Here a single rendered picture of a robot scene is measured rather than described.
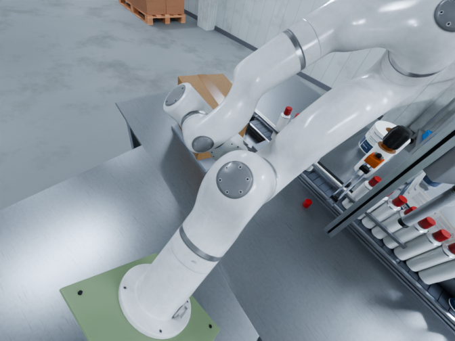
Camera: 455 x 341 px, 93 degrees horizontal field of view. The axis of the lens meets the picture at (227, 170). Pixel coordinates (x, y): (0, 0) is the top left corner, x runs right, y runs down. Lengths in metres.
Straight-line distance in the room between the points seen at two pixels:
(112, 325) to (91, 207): 0.53
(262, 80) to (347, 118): 0.19
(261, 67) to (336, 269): 0.80
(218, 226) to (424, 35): 0.45
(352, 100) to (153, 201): 0.77
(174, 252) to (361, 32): 0.56
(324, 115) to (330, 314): 0.71
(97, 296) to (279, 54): 0.62
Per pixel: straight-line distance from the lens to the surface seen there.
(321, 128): 0.44
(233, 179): 0.36
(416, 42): 0.47
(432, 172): 0.78
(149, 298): 0.57
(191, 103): 0.50
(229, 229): 0.43
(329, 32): 0.54
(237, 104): 0.45
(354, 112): 0.46
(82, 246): 0.92
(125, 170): 1.06
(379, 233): 1.12
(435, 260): 1.11
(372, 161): 0.90
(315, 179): 1.16
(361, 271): 1.09
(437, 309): 1.21
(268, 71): 0.50
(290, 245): 0.96
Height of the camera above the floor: 1.63
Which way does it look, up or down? 48 degrees down
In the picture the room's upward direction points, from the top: 16 degrees clockwise
